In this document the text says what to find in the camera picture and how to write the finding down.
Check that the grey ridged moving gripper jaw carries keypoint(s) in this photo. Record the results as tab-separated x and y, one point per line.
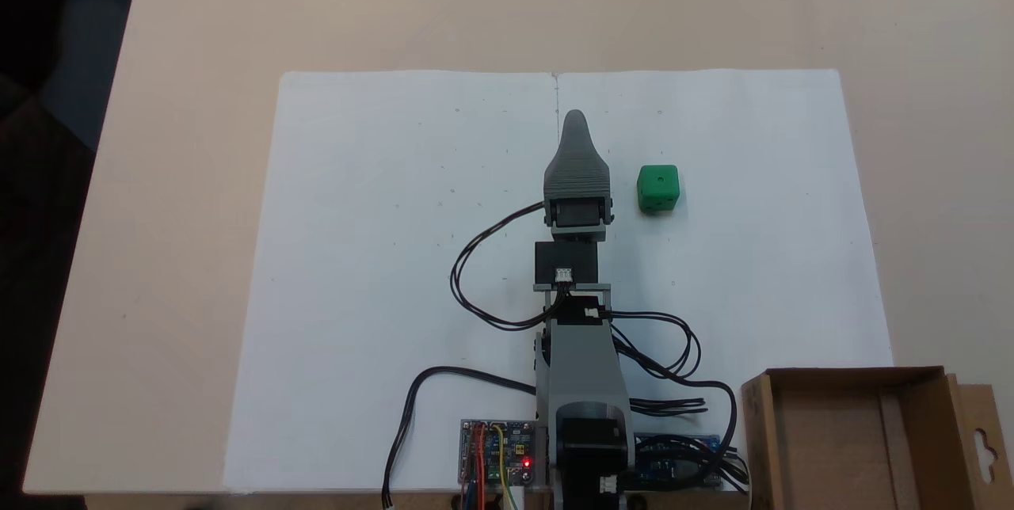
577	165

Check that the green die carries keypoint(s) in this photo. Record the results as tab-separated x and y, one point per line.
657	189

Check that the white paper sheet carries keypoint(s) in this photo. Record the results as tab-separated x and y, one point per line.
776	272
380	256

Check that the blue circuit board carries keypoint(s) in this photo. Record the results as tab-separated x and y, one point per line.
673	466

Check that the brown cardboard box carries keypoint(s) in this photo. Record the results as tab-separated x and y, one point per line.
840	439

